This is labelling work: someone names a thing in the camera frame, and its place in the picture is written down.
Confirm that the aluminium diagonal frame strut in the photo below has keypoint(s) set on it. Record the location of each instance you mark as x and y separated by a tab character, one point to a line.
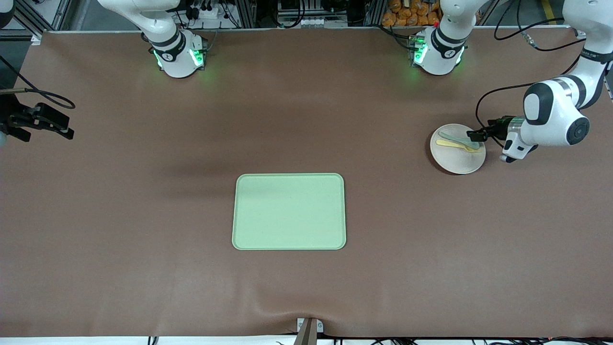
33	21

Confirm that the yellow plastic fork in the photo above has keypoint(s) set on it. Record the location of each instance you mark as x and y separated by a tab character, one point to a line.
452	144

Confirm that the pile of orange snack bags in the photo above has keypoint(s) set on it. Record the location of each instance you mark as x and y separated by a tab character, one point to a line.
412	13

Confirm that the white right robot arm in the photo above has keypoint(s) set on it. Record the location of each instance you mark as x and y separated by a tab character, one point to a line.
175	62

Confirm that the light green rectangular tray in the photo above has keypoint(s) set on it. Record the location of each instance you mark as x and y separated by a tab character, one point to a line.
287	213

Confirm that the white power strip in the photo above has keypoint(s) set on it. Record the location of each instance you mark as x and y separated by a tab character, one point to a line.
210	12

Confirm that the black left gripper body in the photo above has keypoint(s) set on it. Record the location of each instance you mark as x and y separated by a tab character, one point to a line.
499	125

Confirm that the metal table edge clamp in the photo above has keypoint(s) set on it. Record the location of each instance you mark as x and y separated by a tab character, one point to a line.
310	330

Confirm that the brown table mat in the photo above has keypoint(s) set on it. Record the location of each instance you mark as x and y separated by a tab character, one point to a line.
143	263

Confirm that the round beige plate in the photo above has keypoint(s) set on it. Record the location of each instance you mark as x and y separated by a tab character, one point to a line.
455	162

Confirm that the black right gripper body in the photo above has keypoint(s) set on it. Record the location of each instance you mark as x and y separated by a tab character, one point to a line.
10	118

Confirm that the pale green plastic spoon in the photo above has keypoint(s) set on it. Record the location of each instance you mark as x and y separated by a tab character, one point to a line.
452	136

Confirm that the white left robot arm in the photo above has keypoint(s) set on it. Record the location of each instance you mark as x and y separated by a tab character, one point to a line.
550	115

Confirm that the aluminium frame post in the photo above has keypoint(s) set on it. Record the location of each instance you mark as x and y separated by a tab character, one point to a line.
375	13
245	13

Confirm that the grey base connector box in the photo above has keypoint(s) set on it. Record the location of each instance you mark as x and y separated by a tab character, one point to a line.
415	50
201	52

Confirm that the metal table corner bracket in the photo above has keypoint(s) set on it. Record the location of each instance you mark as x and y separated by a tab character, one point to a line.
581	34
37	39

